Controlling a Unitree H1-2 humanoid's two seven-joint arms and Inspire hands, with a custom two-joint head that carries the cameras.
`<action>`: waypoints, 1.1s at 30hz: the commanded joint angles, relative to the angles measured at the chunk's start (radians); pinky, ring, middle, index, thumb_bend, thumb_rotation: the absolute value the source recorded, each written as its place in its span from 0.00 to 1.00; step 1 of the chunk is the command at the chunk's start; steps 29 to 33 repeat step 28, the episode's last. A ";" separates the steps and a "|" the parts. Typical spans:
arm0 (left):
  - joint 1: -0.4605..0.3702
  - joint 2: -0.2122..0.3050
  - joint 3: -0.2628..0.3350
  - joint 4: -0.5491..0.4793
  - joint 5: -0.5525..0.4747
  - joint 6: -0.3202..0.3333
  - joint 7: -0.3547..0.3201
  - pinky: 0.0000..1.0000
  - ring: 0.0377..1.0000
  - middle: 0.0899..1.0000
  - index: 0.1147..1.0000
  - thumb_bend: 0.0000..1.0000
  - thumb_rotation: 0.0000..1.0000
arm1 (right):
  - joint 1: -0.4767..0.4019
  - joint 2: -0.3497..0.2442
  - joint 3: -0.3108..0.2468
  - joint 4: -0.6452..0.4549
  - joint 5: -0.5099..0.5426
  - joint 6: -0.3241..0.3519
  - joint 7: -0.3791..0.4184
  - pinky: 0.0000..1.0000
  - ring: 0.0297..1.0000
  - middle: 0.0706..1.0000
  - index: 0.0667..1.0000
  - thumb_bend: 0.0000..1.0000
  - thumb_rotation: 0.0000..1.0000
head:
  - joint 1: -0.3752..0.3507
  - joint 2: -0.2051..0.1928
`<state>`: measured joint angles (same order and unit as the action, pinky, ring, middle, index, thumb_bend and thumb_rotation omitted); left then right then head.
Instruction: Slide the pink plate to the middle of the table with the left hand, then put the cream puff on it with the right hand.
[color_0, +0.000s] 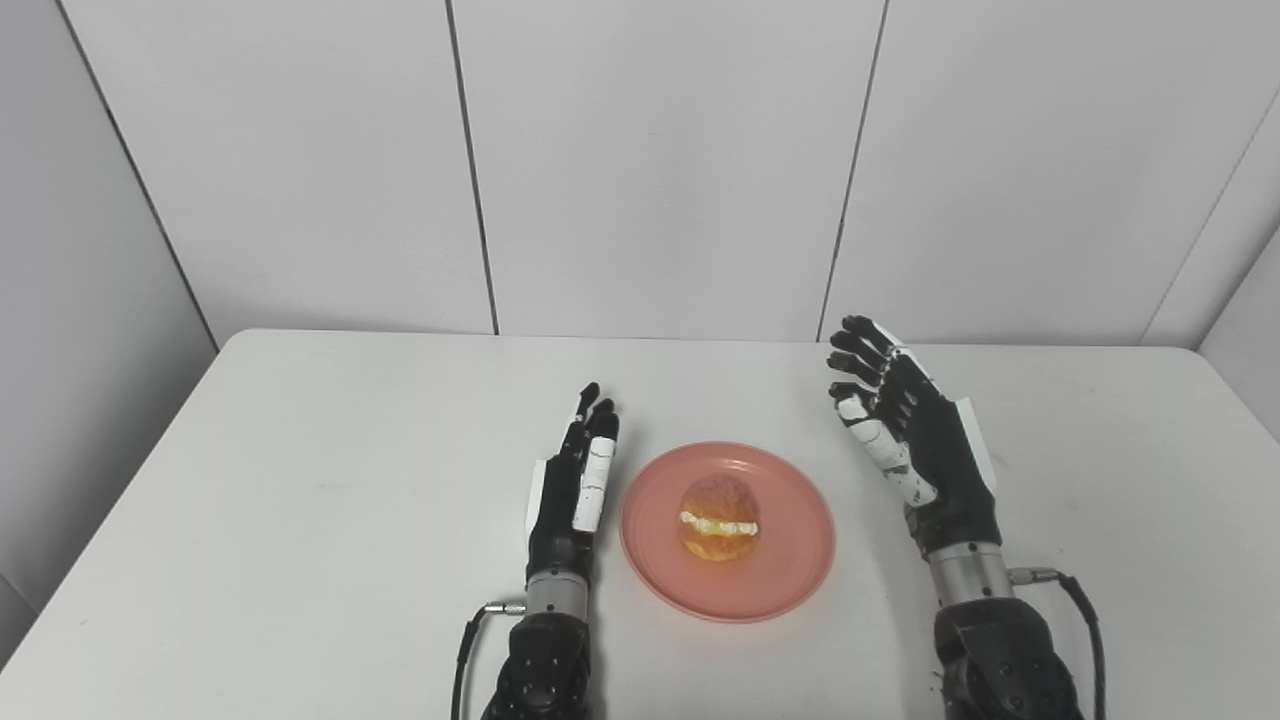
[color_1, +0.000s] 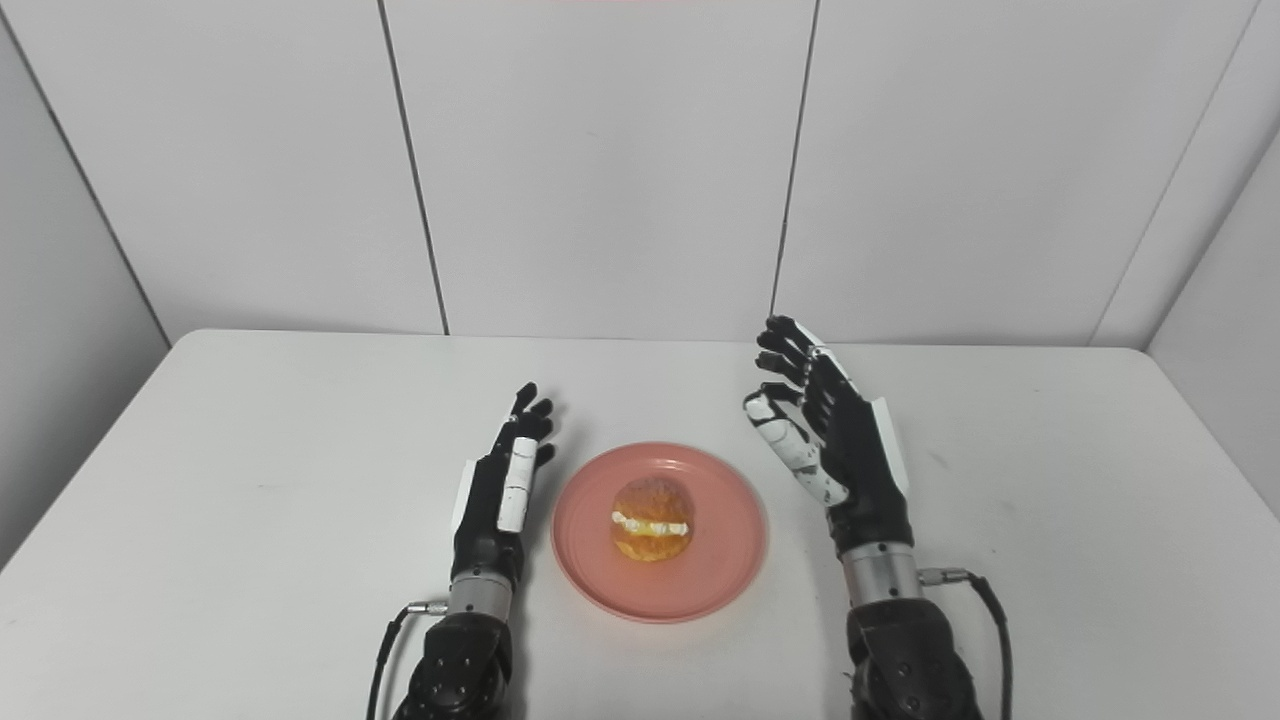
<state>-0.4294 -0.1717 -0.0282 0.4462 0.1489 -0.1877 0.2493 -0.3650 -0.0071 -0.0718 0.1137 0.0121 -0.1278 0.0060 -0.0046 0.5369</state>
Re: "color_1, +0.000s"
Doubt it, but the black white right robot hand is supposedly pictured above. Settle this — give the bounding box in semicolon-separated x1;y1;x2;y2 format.
743;316;915;556

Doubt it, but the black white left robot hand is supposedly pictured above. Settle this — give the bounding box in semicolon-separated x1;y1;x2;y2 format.
451;382;557;586

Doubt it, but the cream puff pastry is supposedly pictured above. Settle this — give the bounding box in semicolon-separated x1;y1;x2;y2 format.
611;476;695;563

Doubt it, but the pink round plate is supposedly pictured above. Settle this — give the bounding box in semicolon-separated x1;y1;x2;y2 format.
551;442;770;625

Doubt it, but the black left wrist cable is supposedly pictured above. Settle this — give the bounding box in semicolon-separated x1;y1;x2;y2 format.
365;600;449;720

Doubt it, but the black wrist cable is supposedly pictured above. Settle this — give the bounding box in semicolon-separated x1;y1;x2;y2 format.
365;600;449;720
918;567;1014;720

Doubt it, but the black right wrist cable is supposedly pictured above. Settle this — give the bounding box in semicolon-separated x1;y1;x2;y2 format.
918;567;1014;720

